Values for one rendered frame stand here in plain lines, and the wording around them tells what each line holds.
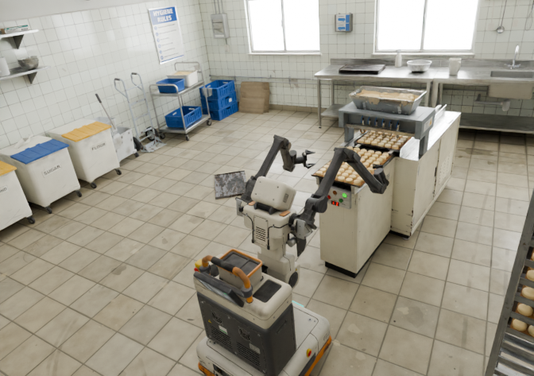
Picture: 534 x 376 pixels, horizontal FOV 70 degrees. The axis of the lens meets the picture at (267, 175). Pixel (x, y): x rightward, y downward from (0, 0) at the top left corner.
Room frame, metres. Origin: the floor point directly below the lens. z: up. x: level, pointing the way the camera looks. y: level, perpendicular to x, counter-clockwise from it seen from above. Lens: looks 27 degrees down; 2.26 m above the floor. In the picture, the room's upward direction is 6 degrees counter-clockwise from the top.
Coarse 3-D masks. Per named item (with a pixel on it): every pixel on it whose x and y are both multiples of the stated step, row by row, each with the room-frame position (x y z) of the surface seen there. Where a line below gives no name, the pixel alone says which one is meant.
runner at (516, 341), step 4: (504, 336) 1.39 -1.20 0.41; (508, 336) 1.38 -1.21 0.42; (512, 336) 1.37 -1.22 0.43; (508, 340) 1.36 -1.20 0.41; (512, 340) 1.36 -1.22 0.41; (516, 340) 1.35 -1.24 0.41; (520, 340) 1.34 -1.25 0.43; (524, 340) 1.33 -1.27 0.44; (516, 344) 1.33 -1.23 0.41; (520, 344) 1.33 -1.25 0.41; (524, 344) 1.32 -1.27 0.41; (528, 344) 1.31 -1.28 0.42; (532, 344) 1.30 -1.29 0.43; (524, 348) 1.30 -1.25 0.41; (528, 348) 1.30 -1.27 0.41; (532, 348) 1.30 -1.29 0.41
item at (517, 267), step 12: (528, 216) 1.06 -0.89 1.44; (528, 228) 1.06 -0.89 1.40; (528, 240) 1.05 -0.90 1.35; (516, 264) 1.06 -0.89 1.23; (516, 276) 1.06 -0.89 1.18; (516, 288) 1.05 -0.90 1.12; (504, 300) 1.07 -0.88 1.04; (504, 312) 1.06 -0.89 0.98; (504, 324) 1.06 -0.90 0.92; (492, 348) 1.07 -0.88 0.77; (492, 360) 1.06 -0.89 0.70; (492, 372) 1.05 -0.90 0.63
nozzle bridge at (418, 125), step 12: (348, 108) 3.21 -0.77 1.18; (420, 108) 3.01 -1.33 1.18; (432, 108) 2.98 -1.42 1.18; (348, 120) 3.23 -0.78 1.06; (360, 120) 3.16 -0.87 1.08; (372, 120) 3.08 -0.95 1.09; (384, 120) 3.01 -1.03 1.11; (396, 120) 2.95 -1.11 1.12; (408, 120) 2.80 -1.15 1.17; (420, 120) 2.74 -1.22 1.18; (432, 120) 2.94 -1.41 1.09; (348, 132) 3.26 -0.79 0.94; (384, 132) 2.96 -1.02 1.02; (396, 132) 2.89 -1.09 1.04; (408, 132) 2.85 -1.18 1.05; (420, 132) 2.73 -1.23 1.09; (420, 144) 2.83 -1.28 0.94
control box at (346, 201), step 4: (332, 188) 2.44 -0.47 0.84; (336, 188) 2.43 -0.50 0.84; (340, 188) 2.42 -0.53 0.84; (332, 192) 2.43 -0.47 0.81; (340, 192) 2.39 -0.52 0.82; (344, 192) 2.37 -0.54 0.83; (348, 192) 2.35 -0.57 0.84; (332, 196) 2.43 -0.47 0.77; (336, 196) 2.41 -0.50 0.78; (340, 196) 2.39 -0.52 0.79; (348, 196) 2.35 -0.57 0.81; (328, 200) 2.46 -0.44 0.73; (332, 200) 2.43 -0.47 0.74; (336, 200) 2.41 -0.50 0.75; (344, 200) 2.37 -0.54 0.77; (348, 200) 2.35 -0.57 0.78; (340, 204) 2.39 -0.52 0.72; (344, 204) 2.37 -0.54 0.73; (348, 204) 2.35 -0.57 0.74; (348, 208) 2.35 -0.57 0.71
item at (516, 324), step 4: (512, 320) 1.12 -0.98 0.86; (516, 320) 1.10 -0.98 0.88; (512, 324) 1.10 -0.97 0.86; (516, 324) 1.08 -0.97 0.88; (520, 324) 1.08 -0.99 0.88; (524, 324) 1.08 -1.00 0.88; (528, 324) 1.09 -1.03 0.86; (516, 328) 1.07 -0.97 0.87; (520, 328) 1.06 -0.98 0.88; (524, 328) 1.06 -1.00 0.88; (528, 328) 1.06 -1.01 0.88; (532, 328) 1.05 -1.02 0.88; (524, 332) 1.06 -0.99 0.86; (528, 332) 1.05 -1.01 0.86; (532, 332) 1.04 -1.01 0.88; (532, 336) 1.03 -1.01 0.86
